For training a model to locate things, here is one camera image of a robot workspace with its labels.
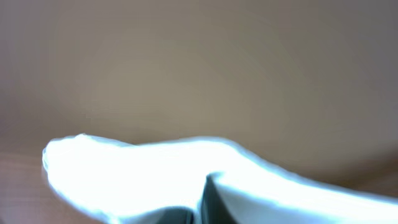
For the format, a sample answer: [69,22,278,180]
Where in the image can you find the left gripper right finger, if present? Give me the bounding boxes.
[201,172,238,224]

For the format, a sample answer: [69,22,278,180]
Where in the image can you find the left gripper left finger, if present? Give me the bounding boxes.
[146,207,194,224]

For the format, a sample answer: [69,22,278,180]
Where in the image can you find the white t-shirt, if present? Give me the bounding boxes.
[42,134,397,224]

